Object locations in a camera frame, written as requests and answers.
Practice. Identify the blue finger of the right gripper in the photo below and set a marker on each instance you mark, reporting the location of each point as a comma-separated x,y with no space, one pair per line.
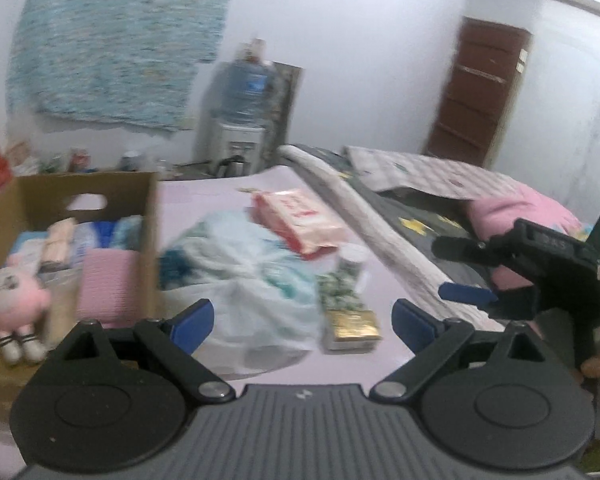
464,294

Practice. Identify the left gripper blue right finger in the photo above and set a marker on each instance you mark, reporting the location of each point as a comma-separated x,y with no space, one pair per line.
436,346

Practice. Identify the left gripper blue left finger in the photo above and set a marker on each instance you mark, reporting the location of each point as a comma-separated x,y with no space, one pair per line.
167,347

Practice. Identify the pink sponge block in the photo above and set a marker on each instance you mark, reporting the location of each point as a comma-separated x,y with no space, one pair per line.
109,287

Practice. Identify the green white scrunchie cloth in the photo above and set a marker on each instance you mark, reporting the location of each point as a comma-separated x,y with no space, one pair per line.
336,291

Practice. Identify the white blue wet wipes pack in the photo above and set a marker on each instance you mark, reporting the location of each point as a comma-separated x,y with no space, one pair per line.
91,235

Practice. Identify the pink plush doll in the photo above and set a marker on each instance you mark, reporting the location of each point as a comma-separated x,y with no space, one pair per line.
23,302

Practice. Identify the blue white bandage box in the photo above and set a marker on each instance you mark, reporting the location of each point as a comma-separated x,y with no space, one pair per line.
26,252

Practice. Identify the light blue towel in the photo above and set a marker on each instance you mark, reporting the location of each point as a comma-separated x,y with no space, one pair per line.
127,233

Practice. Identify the clear snack packet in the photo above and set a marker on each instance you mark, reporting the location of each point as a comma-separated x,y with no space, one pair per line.
60,317

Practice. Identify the pink pillow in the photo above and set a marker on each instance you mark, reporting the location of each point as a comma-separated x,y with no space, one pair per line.
496,215

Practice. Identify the gold foil packet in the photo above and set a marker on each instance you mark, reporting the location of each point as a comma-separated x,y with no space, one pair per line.
351,331

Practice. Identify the white plastic bag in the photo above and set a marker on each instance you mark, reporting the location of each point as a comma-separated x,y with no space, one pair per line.
265,299

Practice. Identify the white cylindrical jar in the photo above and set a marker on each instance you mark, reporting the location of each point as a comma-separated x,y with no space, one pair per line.
352,260

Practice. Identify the red white tissue pack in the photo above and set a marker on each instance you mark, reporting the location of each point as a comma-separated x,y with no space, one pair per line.
307,227

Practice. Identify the black kettle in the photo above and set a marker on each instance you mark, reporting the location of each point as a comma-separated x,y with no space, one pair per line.
232,167

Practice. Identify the white water dispenser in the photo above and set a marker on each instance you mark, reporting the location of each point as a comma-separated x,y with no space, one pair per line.
221,140

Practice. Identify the brown cardboard box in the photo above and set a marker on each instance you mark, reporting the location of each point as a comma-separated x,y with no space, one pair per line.
35,203

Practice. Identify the brown wooden door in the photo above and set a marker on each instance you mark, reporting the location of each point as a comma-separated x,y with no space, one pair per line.
474,100

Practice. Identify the blue water jug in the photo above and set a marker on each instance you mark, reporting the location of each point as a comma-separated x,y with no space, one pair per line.
246,92

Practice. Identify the floral blue wall cloth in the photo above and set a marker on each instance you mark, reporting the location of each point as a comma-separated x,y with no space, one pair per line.
128,62

